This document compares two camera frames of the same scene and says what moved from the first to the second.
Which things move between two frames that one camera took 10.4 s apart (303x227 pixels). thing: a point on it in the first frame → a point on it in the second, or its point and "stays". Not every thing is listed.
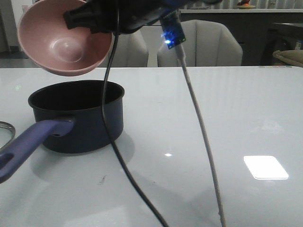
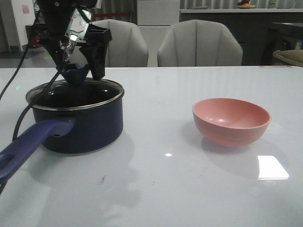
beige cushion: (291, 57) stays
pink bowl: (46, 39) → (229, 122)
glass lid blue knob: (7, 133) → (72, 90)
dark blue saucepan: (68, 118) stays
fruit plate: (245, 4) stays
